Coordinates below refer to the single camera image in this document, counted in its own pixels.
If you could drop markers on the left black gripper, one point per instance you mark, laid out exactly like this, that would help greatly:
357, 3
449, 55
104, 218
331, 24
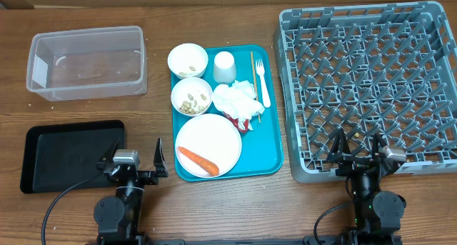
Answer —
151, 176

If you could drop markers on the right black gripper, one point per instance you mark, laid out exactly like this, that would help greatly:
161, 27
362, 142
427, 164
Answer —
339, 153

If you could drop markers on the orange carrot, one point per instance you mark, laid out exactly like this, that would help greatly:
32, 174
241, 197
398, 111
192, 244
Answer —
205, 164

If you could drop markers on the white bowl with peanuts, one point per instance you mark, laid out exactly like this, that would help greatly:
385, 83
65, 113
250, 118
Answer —
191, 96

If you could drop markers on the white tissue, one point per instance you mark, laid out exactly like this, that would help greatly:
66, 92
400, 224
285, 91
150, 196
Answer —
238, 100

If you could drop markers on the white bowl with rice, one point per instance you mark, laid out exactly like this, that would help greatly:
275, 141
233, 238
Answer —
188, 60

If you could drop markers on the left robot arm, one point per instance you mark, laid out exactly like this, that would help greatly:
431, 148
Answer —
118, 216

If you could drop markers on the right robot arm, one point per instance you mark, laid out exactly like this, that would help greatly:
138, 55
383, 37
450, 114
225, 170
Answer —
377, 213

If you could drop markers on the grey dishwasher rack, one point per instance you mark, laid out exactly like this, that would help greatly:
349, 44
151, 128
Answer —
387, 69

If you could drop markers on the white round plate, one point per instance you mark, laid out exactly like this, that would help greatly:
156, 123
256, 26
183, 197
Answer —
208, 136

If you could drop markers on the red snack wrapper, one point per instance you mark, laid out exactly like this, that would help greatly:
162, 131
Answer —
243, 125

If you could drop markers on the teal serving tray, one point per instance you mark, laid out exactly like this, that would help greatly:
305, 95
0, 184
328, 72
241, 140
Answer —
261, 151

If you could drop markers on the black plastic tray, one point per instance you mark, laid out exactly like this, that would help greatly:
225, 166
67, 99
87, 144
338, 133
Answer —
61, 155

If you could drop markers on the white paper cup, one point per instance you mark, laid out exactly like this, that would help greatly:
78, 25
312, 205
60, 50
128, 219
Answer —
224, 68

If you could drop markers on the clear plastic storage bin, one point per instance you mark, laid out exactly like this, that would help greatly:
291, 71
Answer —
88, 63

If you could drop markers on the white plastic fork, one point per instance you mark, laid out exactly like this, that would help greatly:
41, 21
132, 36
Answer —
260, 70

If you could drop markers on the wooden chopstick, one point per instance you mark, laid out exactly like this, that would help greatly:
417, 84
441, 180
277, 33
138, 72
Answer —
254, 80

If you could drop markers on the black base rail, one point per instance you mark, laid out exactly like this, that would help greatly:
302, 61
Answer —
307, 240

